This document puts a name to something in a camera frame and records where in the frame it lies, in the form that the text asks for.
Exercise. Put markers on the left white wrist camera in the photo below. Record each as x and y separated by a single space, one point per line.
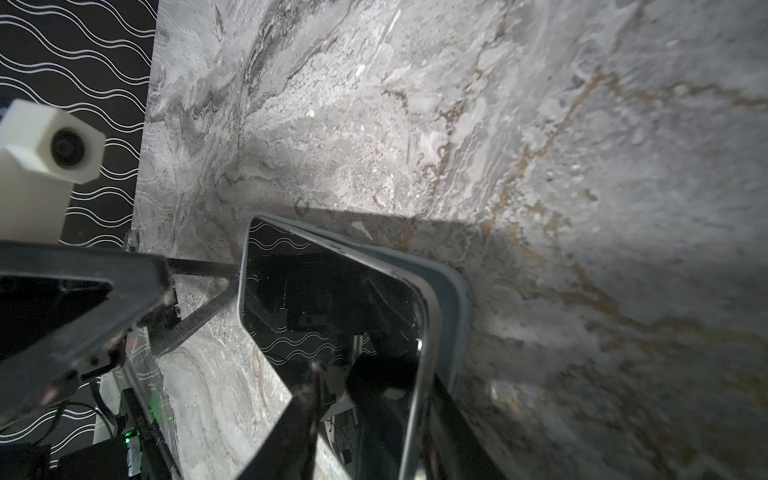
45 153

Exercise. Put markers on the light blue phone case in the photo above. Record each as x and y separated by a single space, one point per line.
452 289

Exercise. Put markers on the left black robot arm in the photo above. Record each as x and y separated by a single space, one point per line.
75 440

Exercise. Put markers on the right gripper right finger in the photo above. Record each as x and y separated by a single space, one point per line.
453 450

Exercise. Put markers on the black phone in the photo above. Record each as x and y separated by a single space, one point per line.
374 327

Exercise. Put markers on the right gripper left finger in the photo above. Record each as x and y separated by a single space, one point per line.
289 450

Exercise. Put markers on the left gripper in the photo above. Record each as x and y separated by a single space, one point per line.
65 312

